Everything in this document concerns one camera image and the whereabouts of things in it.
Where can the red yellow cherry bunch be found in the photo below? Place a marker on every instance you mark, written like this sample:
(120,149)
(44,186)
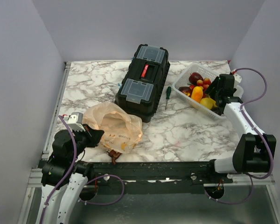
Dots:
(203,84)

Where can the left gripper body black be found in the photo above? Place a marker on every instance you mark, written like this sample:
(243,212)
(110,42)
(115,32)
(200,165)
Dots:
(84,139)

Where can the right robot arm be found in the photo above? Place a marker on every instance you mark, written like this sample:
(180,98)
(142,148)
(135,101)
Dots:
(255,150)

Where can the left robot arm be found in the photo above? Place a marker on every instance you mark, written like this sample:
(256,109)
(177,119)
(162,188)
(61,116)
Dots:
(64,176)

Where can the black plastic toolbox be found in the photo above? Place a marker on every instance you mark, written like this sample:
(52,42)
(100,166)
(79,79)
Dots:
(143,84)

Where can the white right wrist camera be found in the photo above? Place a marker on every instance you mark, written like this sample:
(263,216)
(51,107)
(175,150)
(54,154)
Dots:
(237,78)

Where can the green handled screwdriver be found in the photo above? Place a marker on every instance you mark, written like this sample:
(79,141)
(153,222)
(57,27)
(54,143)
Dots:
(168,92)

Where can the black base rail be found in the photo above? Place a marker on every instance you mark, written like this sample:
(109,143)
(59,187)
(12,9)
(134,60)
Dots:
(143,178)

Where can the dark red fake apple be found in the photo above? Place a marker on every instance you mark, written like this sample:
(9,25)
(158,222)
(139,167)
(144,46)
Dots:
(194,77)

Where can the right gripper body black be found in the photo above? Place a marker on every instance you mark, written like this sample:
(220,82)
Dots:
(214,92)

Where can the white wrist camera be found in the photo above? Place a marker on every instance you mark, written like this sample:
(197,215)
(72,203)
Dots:
(237,78)
(74,121)

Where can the white plastic basket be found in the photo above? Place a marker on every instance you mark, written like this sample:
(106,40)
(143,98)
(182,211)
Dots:
(183,80)

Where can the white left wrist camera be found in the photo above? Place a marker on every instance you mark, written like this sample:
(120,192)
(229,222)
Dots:
(74,121)

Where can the brown faucet tap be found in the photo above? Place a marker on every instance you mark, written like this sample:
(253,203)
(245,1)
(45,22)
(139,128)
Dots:
(114,156)

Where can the dark plum fake fruit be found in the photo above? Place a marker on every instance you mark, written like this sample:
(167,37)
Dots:
(185,90)

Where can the orange yellow fake papaya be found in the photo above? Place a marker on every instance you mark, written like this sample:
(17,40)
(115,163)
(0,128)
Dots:
(197,94)

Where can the translucent orange plastic bag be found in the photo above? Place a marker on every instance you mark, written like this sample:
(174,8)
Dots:
(122,130)

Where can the yellow fake fruit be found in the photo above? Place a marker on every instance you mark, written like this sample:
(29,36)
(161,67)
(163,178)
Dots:
(207,102)

